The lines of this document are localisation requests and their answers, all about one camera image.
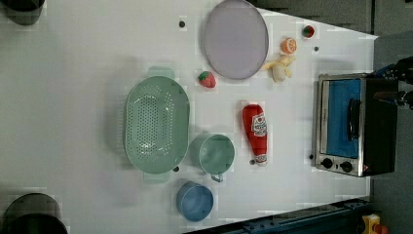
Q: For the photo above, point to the black cylinder base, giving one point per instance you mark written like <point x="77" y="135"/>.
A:
<point x="23" y="12"/>
<point x="33" y="213"/>

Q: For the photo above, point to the green perforated colander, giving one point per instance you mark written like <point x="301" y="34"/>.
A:
<point x="156" y="126"/>

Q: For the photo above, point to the black toaster oven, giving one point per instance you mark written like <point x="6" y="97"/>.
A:
<point x="379" y="127"/>

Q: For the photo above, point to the large toy strawberry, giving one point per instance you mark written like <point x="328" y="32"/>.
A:
<point x="207" y="79"/>

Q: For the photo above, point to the toy peeled banana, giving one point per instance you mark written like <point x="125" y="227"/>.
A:
<point x="280" y="68"/>

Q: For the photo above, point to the green mug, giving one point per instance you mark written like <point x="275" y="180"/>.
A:
<point x="213" y="154"/>

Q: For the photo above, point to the small toy strawberry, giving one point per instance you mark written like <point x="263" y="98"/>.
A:
<point x="308" y="31"/>

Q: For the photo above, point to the red ketchup bottle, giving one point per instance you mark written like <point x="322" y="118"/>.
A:
<point x="255" y="127"/>

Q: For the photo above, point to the yellow orange object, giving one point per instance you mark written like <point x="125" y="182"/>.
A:
<point x="372" y="225"/>

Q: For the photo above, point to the lilac round plate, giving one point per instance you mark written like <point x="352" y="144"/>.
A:
<point x="236" y="39"/>

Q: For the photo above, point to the black cylinder base upper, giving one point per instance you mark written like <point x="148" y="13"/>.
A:
<point x="23" y="12"/>

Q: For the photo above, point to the toy orange half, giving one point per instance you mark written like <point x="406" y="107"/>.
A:
<point x="289" y="46"/>

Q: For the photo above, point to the black cylinder base lower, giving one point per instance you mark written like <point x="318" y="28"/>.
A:
<point x="33" y="213"/>

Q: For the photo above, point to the blue mug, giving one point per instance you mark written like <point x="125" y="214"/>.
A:
<point x="194" y="201"/>

